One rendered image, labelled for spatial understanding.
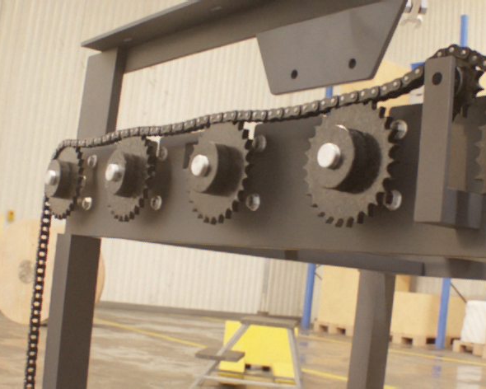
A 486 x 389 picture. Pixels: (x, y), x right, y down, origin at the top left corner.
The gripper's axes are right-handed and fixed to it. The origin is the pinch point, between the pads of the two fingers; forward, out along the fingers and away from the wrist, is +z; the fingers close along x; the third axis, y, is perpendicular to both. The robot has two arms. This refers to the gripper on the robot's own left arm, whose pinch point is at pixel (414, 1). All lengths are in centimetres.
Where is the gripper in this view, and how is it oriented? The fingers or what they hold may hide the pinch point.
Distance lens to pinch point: 154.8
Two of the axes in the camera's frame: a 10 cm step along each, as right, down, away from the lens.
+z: -0.7, 9.6, -2.8
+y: 0.2, 2.8, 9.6
